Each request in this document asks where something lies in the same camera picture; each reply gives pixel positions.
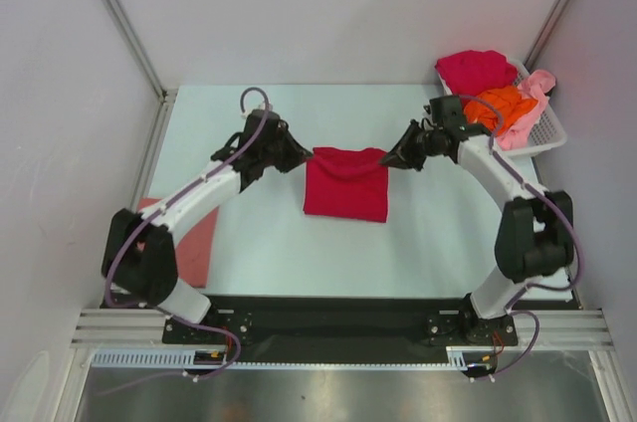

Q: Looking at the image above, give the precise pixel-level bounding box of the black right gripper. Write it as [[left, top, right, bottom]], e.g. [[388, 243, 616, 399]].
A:
[[380, 118, 444, 172]]

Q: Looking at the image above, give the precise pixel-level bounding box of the crimson red t-shirt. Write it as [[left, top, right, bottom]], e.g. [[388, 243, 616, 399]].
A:
[[303, 146, 389, 223]]

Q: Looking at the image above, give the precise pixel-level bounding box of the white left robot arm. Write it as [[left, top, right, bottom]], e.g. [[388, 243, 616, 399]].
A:
[[102, 109, 313, 342]]

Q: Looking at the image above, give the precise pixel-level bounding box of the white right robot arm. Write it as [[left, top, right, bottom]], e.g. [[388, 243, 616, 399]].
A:
[[380, 96, 584, 343]]

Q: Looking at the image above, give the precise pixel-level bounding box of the crimson t-shirt in basket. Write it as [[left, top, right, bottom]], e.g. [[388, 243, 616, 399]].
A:
[[435, 50, 518, 96]]

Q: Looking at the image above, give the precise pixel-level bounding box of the orange t-shirt in basket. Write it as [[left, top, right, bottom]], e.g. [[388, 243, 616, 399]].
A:
[[464, 86, 537, 137]]

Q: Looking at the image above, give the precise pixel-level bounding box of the folded salmon pink t-shirt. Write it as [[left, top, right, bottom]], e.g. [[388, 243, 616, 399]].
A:
[[136, 197, 220, 289]]

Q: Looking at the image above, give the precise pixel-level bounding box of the white plastic laundry basket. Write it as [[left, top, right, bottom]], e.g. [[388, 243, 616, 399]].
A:
[[438, 56, 566, 157]]

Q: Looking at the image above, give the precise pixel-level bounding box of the light pink t-shirt in basket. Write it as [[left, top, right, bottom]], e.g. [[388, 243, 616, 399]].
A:
[[498, 70, 556, 150]]

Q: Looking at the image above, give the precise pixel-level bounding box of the left aluminium corner post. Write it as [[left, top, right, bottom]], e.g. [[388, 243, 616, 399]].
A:
[[74, 0, 168, 100]]

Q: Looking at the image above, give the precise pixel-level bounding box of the aluminium corner post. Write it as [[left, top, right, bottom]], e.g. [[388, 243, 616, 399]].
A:
[[525, 0, 603, 65], [74, 0, 168, 100]]

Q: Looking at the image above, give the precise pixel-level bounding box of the left aluminium side rail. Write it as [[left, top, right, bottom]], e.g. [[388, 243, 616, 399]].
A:
[[127, 89, 178, 213]]

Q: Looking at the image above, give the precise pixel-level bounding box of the aluminium side rail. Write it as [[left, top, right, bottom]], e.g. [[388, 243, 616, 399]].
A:
[[531, 155, 582, 310], [127, 89, 178, 213]]

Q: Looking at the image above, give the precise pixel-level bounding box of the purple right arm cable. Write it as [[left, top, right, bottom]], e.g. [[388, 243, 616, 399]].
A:
[[447, 94, 586, 383]]

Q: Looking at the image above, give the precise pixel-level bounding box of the right aluminium side rail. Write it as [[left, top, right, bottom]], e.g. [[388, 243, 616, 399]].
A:
[[531, 155, 582, 310]]

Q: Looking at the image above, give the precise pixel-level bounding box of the white slotted cable duct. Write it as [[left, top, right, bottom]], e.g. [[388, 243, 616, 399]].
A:
[[91, 348, 495, 372]]

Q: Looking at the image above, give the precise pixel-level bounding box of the aluminium front frame rail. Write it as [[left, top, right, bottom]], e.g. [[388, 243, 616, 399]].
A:
[[72, 309, 614, 351]]

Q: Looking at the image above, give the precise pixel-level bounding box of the right aluminium corner post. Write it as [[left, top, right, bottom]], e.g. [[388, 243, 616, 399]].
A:
[[525, 0, 603, 65]]

